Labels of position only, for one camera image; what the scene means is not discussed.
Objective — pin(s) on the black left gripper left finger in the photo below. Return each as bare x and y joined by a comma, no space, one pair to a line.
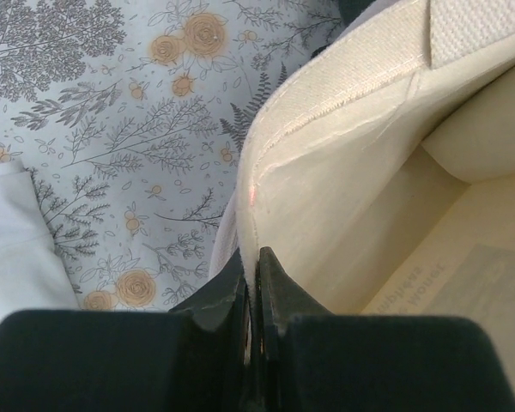
187,359

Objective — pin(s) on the floral patterned table mat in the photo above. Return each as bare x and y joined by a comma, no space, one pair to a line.
131,115

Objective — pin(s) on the white folded cloth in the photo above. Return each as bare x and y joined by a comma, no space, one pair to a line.
32,276

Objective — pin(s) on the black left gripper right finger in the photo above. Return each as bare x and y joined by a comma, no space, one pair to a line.
314,360

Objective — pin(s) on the beige canvas tote bag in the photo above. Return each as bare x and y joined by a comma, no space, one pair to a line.
382,173

